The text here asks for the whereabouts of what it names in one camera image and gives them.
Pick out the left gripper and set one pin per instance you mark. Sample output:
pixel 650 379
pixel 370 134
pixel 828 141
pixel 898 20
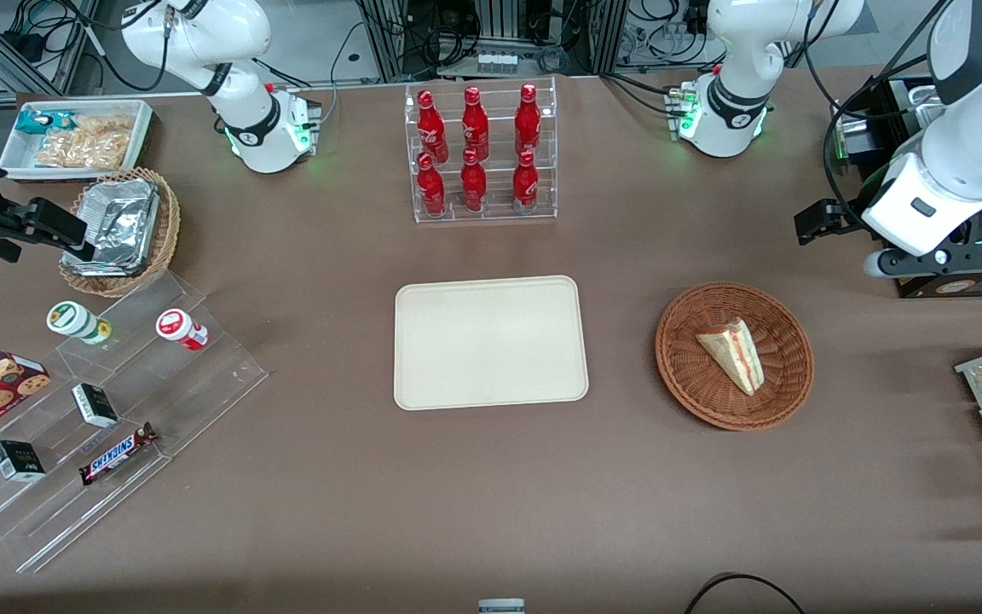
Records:
pixel 847 211

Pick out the triangular sandwich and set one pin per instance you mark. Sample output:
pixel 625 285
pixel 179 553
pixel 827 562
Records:
pixel 734 356

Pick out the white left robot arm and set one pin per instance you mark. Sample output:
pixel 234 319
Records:
pixel 742 51

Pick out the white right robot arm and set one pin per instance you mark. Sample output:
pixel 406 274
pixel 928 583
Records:
pixel 201 34

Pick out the light woven wicker basket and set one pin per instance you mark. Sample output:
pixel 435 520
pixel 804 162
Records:
pixel 169 226

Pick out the brown round wicker basket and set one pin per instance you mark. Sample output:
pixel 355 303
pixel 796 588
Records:
pixel 713 392

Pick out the beige rectangular tray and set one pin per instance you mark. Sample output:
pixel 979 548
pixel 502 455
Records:
pixel 491 341

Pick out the white rectangular snack bin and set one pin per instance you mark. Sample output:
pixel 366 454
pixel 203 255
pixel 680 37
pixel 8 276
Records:
pixel 18 153

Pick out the stack of foil containers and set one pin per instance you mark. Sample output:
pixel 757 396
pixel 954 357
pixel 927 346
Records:
pixel 116 223

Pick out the green lid yogurt bottle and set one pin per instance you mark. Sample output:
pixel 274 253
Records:
pixel 73 321

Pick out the clear bag of chips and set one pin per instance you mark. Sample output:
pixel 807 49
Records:
pixel 90 143

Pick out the teal snack packet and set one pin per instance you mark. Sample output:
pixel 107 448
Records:
pixel 35 122

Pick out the black food warmer machine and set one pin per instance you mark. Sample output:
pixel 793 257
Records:
pixel 892 107

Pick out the red lid yogurt bottle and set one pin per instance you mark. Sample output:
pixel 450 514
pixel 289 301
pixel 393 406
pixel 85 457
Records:
pixel 178 327

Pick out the small black carton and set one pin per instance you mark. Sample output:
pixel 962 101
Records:
pixel 18 460
pixel 95 405

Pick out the clear acrylic step stand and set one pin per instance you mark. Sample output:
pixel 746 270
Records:
pixel 193 384

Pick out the Snickers chocolate bar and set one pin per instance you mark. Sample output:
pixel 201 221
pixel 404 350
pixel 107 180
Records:
pixel 116 454

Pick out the red cola bottle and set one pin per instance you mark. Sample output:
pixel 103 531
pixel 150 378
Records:
pixel 528 124
pixel 525 186
pixel 431 128
pixel 473 186
pixel 431 189
pixel 475 126

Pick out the clear acrylic bottle rack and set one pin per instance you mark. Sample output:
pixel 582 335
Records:
pixel 498 196

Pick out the grey power strip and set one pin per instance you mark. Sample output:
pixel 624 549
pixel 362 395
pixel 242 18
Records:
pixel 495 62

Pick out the grey device at table edge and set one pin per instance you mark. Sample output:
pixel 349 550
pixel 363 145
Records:
pixel 501 606

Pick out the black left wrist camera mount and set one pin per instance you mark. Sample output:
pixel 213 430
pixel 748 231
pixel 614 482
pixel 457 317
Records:
pixel 968 256

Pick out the aluminium frame rack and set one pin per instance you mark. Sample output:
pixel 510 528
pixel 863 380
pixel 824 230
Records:
pixel 389 34

